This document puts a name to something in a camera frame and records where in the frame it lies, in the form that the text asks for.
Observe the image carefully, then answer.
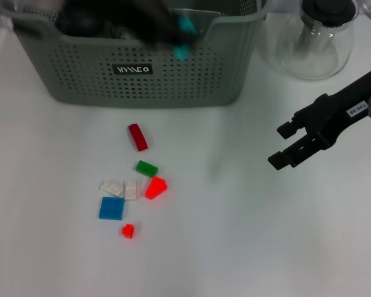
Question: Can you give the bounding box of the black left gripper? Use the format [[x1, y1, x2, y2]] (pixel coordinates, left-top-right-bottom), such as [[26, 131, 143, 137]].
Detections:
[[111, 0, 199, 49]]

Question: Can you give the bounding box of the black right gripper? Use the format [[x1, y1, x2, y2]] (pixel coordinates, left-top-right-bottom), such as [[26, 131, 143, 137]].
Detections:
[[268, 66, 371, 171]]

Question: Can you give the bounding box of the teal square building plate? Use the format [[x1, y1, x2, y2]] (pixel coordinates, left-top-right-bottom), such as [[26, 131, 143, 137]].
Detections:
[[172, 15, 197, 61]]

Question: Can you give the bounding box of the glass teacup black sleeve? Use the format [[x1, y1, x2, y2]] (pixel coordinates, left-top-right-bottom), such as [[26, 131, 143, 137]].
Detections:
[[103, 18, 137, 40]]

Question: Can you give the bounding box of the dark red long brick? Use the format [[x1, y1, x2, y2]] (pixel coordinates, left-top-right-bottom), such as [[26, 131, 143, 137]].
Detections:
[[128, 123, 148, 152]]

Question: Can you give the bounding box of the green rectangular building brick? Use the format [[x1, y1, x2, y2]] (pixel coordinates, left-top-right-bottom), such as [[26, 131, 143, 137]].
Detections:
[[135, 160, 160, 179]]

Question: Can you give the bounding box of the red sloped building brick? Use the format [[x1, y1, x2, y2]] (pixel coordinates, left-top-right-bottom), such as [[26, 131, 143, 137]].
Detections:
[[144, 176, 169, 201]]

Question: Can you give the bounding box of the white building plate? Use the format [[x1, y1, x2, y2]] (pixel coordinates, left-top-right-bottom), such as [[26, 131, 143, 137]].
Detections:
[[98, 179, 126, 197], [124, 179, 139, 202]]

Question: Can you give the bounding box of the grey perforated storage bin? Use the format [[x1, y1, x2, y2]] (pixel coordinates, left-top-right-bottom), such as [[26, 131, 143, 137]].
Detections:
[[0, 0, 275, 109]]

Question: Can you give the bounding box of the glass teapot steel infuser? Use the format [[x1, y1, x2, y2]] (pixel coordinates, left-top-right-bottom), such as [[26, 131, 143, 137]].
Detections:
[[262, 0, 359, 81]]

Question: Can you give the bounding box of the blue square building plate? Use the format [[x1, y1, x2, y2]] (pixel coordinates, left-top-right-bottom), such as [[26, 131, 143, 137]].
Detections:
[[98, 196, 126, 221]]

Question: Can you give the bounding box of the small red building brick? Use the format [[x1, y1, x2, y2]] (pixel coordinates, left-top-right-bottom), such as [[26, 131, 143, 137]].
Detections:
[[121, 223, 135, 239]]

